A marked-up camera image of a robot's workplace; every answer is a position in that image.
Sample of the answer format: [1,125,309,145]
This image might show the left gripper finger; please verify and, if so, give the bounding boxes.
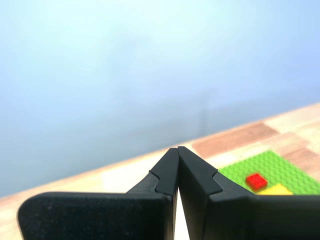
[177,146,320,240]
[16,147,180,240]

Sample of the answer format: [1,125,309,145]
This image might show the green studded baseplate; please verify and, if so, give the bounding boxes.
[217,149,320,196]

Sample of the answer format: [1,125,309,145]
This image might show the yellow toy brick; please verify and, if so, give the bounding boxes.
[256,183,294,196]

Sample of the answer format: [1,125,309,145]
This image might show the red toy brick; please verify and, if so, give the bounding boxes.
[245,172,268,190]

